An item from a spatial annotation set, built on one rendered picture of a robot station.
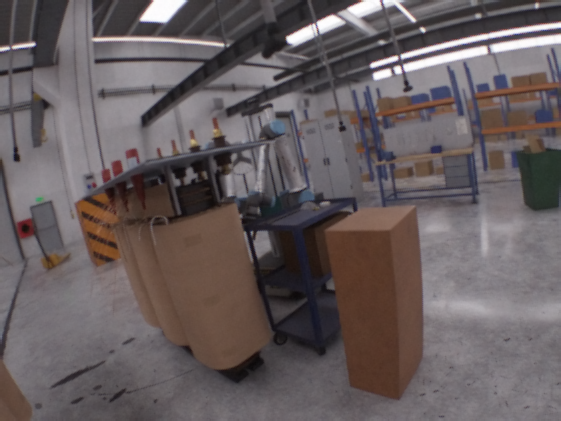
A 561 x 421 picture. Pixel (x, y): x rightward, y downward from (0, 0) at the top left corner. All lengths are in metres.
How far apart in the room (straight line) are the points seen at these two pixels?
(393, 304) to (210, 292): 0.87
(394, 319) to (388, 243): 0.34
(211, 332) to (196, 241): 0.50
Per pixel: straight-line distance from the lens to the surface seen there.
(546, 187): 4.61
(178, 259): 1.48
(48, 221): 14.95
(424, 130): 5.92
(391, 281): 1.20
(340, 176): 6.40
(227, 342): 1.66
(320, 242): 1.78
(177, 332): 2.07
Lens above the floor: 1.25
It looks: 9 degrees down
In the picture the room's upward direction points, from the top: 12 degrees counter-clockwise
